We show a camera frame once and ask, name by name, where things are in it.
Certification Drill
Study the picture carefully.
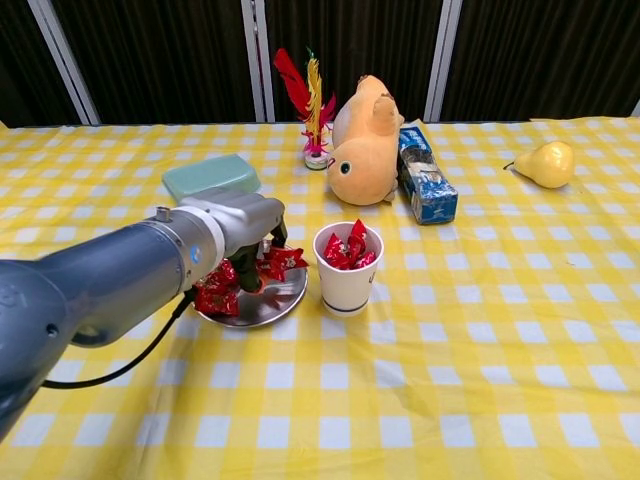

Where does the orange plush toy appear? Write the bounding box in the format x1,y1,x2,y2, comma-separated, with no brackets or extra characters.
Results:
327,73,405,206

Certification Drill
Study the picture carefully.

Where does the black pleated curtain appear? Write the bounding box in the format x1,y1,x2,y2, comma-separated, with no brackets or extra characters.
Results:
0,0,640,129

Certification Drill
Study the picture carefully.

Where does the blue cookie box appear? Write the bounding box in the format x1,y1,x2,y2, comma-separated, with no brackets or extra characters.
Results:
397,124,459,225

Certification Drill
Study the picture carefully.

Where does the teal plastic dustpan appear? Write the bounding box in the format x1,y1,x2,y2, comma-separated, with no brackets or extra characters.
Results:
162,153,263,204

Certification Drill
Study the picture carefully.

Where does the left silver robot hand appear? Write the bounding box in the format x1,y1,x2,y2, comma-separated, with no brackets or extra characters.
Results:
178,187,291,295

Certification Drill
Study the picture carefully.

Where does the yellow checkered tablecloth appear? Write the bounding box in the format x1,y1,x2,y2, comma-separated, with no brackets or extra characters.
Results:
0,117,640,480

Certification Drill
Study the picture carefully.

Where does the yellow pear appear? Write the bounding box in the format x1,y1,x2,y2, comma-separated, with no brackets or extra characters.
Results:
503,140,576,190

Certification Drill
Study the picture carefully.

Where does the round silver plate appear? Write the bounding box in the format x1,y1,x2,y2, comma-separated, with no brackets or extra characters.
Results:
192,238,309,329

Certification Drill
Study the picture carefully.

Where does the colourful feather shuttlecock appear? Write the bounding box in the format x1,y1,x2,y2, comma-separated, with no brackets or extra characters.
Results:
272,45,337,171

